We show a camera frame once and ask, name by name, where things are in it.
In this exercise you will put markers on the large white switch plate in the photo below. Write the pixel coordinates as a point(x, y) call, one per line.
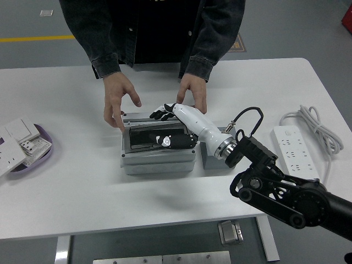
point(8, 156)

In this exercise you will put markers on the small silver floor plate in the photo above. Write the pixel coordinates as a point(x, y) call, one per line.
point(46, 13)

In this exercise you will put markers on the person's left forearm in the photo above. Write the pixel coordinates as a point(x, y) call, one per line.
point(211, 46)

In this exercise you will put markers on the purple tray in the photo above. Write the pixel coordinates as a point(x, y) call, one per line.
point(45, 158)

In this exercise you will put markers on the white table leg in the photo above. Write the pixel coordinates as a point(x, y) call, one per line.
point(268, 239)
point(62, 250)

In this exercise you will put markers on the person's right hand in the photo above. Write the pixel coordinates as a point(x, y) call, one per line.
point(115, 90)

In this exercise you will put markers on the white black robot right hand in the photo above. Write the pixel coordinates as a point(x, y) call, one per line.
point(200, 126)

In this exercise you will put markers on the grey metal base plate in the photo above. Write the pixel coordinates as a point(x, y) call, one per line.
point(162, 259)

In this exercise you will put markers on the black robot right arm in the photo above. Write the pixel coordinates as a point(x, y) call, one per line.
point(302, 200)

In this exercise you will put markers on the grey cube with round hole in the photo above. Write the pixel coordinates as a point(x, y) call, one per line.
point(214, 163)

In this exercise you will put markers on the white double switch panel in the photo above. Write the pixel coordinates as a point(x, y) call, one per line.
point(20, 129)

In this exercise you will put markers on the person's left hand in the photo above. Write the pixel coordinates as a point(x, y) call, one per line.
point(195, 85)

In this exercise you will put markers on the white power strip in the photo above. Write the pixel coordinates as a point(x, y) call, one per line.
point(292, 151)

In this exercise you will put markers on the grey junction box with lid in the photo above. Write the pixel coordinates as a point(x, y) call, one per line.
point(158, 163)

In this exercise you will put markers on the red object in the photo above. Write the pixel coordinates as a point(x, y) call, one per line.
point(347, 16)

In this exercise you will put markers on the silver metal floor box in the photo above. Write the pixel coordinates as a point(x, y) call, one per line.
point(229, 233)

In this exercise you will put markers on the white socket panel with holes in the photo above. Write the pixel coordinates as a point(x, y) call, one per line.
point(41, 147)

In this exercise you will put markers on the person's right forearm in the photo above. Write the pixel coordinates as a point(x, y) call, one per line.
point(99, 52)

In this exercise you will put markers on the person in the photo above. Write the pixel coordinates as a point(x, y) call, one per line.
point(156, 27)

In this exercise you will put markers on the small white socket module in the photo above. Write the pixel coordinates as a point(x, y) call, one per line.
point(27, 145)

